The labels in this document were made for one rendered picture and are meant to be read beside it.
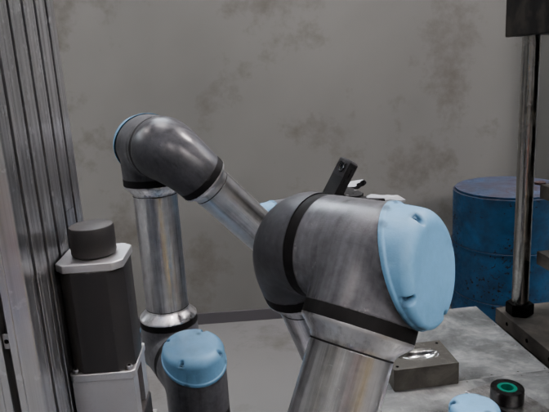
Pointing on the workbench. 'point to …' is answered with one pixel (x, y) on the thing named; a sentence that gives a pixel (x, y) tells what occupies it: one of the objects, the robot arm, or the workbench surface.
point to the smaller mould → (424, 367)
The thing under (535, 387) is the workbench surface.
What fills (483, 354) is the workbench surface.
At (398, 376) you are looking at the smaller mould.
